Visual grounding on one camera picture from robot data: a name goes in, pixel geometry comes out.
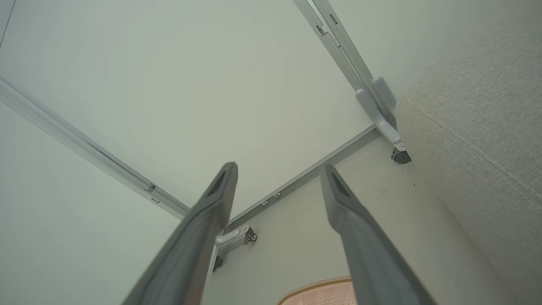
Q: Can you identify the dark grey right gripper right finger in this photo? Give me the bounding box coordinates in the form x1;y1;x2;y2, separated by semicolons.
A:
320;164;437;305

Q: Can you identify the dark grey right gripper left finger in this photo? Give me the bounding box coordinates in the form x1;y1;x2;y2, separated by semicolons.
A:
122;162;238;305

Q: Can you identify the light grey fabric sofa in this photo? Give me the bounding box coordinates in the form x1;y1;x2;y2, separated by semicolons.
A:
396;17;542;305

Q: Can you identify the pink rug with beige border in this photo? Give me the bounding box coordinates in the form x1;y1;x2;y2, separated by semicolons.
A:
278;276;354;305

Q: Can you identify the grey partition bottom rail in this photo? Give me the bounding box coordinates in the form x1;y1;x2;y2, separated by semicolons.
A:
224;125;382;231

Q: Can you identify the grey partition post curved foot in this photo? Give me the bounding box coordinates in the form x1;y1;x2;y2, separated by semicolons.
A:
0;76;250;272

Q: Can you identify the grey partition post with foot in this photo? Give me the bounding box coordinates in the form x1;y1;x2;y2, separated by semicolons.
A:
312;0;398;130
292;0;404;150

